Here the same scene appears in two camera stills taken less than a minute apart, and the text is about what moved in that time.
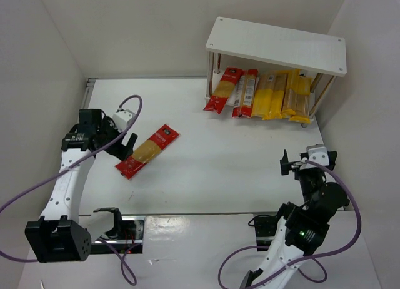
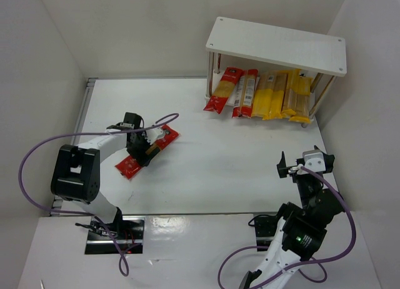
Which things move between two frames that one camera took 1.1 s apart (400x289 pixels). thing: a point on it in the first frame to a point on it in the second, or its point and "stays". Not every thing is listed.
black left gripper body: [122, 146] to [141, 152]
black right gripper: [294, 165] stays
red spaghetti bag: [147, 151] stays
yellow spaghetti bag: [277, 95] stays
